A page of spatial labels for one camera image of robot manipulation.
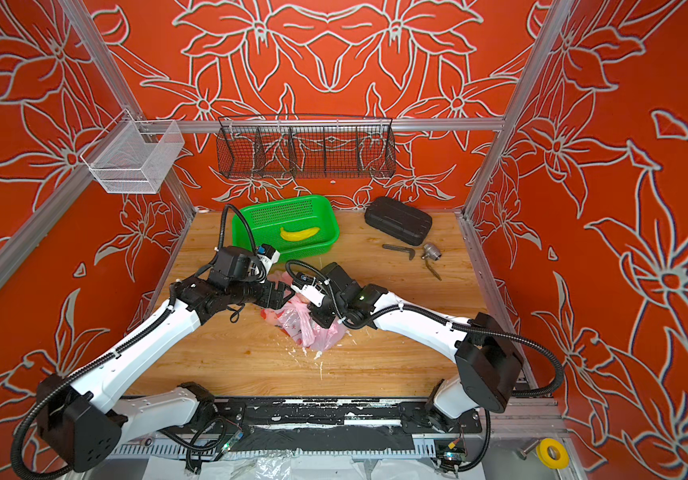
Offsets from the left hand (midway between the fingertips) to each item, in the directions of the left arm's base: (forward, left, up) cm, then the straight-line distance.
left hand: (283, 285), depth 77 cm
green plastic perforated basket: (+38, +3, -17) cm, 41 cm away
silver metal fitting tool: (+26, -46, -15) cm, 55 cm away
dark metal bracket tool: (+28, -36, -17) cm, 49 cm away
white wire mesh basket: (+36, +53, +13) cm, 65 cm away
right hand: (-3, -6, -5) cm, 8 cm away
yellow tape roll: (-32, -68, -17) cm, 77 cm away
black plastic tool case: (+38, -35, -13) cm, 53 cm away
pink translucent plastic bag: (-5, -2, -10) cm, 11 cm away
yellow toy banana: (+32, +3, -17) cm, 36 cm away
